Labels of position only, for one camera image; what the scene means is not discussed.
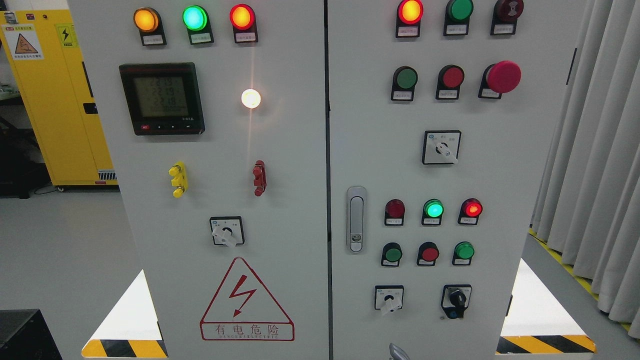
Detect lower green push button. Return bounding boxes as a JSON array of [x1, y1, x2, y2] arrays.
[[381, 242, 403, 267]]

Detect green push button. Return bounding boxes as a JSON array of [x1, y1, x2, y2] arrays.
[[381, 242, 403, 267], [390, 66, 418, 102]]

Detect lower red push button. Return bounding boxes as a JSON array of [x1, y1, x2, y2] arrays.
[[416, 241, 440, 267]]

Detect red push button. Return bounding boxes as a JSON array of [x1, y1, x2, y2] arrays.
[[416, 241, 440, 267], [435, 64, 466, 101]]

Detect upper green push button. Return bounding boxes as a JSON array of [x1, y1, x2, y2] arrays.
[[390, 66, 418, 102]]

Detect upper red push button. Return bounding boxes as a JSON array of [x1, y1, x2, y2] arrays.
[[435, 64, 466, 101]]

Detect red mushroom emergency stop button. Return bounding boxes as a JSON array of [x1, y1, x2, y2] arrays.
[[477, 60, 522, 100]]

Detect red test terminal block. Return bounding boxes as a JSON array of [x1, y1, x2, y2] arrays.
[[252, 160, 267, 197]]

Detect dark red unlit lamp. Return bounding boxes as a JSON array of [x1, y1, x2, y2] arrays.
[[384, 199, 406, 227]]

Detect white lit indicator lamp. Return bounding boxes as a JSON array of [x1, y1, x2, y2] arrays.
[[240, 88, 262, 110]]

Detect green lit middle lamp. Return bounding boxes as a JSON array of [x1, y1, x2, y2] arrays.
[[421, 198, 444, 226]]

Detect left grey cabinet door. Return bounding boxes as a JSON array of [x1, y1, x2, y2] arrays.
[[68, 0, 330, 360]]

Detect grey cabinet door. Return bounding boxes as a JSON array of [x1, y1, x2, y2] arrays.
[[68, 0, 330, 360], [327, 0, 587, 360]]

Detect right grey cabinet door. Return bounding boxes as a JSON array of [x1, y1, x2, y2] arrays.
[[327, 0, 587, 360]]

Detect yellow test terminal block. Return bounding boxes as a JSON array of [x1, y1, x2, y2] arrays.
[[167, 161, 189, 199]]

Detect red high voltage warning sticker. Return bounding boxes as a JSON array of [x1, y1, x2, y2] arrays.
[[199, 257, 295, 342]]

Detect red lit middle lamp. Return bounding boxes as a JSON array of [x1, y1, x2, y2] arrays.
[[457, 198, 483, 226]]

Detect red lit lamp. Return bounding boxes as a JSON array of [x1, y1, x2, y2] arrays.
[[395, 0, 425, 39], [457, 198, 483, 226]]

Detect lower green indicator lamp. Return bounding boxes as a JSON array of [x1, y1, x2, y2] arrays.
[[451, 241, 476, 266]]

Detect green indicator lamp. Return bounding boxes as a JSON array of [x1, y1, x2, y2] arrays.
[[182, 4, 214, 45], [451, 241, 476, 266]]

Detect black digital power meter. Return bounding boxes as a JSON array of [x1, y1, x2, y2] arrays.
[[118, 62, 206, 136]]

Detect red indicator lamp top left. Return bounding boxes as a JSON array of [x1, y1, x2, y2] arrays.
[[229, 3, 259, 44]]

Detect red lit lamp top right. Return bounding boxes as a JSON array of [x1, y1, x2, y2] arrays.
[[395, 0, 425, 39]]

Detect green indicator lamp top left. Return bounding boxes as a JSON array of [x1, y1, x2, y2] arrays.
[[182, 4, 214, 45]]

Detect green unlit lamp top right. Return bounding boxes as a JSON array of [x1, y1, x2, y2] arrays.
[[443, 0, 474, 37]]

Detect yellow indicator lamp top left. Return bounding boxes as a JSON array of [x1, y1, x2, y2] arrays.
[[133, 7, 167, 47]]

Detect dark red buzzer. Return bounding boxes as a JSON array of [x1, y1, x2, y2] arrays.
[[490, 0, 524, 36]]

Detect grey curtain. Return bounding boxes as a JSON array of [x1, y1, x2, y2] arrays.
[[531, 0, 640, 340]]

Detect left black yellow hazard tape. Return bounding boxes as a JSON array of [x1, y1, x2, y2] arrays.
[[81, 339, 169, 360]]

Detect black yellow hazard tape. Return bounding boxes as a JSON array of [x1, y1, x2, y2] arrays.
[[81, 339, 169, 360], [495, 334, 597, 354]]

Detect right black yellow hazard tape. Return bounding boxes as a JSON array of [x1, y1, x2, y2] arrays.
[[495, 334, 597, 354]]

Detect yellow safety storage cabinet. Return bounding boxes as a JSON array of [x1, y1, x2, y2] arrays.
[[1, 9, 118, 189]]

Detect black box bottom left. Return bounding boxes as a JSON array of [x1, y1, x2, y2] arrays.
[[0, 309, 62, 360]]

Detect silver door handle lock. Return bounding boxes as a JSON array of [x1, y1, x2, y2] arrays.
[[346, 186, 367, 254]]

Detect left door white selector switch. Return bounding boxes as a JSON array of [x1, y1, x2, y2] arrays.
[[209, 216, 246, 247]]

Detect upper right white selector switch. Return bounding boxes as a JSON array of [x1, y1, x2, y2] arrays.
[[422, 130, 462, 166]]

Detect lower white selector switch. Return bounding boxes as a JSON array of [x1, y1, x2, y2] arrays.
[[374, 285, 405, 316]]

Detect black key selector switch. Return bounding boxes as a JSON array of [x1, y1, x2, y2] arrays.
[[440, 284, 473, 320]]

